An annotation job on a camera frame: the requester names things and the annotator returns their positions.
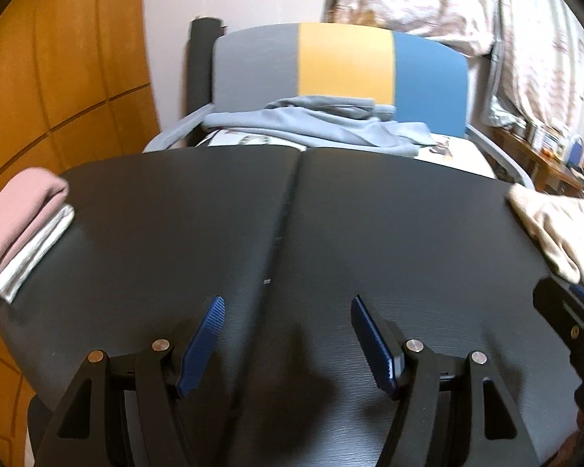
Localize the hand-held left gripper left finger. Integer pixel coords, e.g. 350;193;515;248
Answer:
38;295;225;467

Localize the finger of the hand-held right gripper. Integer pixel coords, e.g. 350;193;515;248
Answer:
534;277;584;400

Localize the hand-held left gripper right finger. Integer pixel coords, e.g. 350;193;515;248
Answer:
351;295;539;467

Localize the beige knit sweater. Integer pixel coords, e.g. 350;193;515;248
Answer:
506;182;584;285

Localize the cluttered wooden side desk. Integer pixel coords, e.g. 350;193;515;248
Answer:
489;121;584;198

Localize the white folded towel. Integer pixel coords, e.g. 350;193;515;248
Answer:
0;204;75;302

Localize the pink folded garment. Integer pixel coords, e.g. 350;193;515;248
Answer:
0;168;70;297

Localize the grey-blue garment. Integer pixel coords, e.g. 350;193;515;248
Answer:
202;96;431;157

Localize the black rolled mat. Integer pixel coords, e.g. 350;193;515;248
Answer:
187;17;222;118

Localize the grey yellow blue chair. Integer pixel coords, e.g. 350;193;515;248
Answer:
143;22;536;190

